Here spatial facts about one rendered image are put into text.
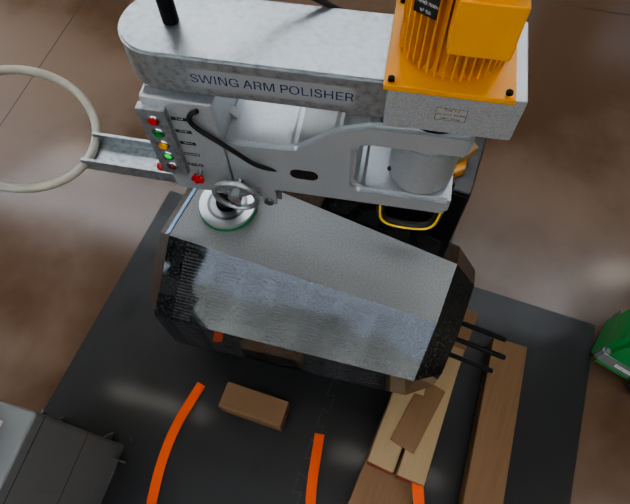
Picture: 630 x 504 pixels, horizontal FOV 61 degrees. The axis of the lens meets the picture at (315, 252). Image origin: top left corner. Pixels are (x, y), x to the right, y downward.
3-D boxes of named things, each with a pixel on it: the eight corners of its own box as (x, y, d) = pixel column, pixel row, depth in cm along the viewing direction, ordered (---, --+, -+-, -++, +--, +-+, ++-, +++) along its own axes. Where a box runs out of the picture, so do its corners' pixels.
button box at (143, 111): (191, 168, 165) (166, 104, 140) (188, 175, 164) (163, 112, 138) (166, 164, 166) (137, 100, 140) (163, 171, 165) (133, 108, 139)
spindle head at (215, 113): (298, 152, 183) (291, 49, 143) (285, 207, 174) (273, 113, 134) (197, 138, 187) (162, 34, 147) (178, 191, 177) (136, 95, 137)
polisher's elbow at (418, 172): (392, 139, 167) (400, 94, 149) (455, 149, 164) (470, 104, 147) (383, 189, 158) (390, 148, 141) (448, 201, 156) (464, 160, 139)
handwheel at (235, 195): (268, 189, 174) (263, 161, 160) (261, 215, 169) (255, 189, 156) (223, 183, 175) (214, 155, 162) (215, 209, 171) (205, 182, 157)
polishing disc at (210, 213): (219, 172, 208) (218, 170, 207) (266, 193, 203) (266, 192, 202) (188, 214, 200) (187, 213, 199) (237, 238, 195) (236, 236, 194)
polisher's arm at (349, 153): (444, 181, 182) (481, 73, 138) (438, 240, 171) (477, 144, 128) (233, 152, 189) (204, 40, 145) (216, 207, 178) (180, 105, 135)
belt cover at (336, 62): (507, 74, 140) (529, 20, 125) (505, 151, 129) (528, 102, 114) (154, 33, 149) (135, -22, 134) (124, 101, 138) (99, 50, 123)
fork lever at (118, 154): (291, 161, 186) (290, 152, 182) (279, 208, 178) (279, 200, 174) (101, 132, 191) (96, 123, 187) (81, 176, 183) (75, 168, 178)
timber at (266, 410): (222, 411, 254) (217, 406, 244) (232, 386, 259) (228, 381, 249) (281, 431, 250) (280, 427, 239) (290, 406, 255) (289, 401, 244)
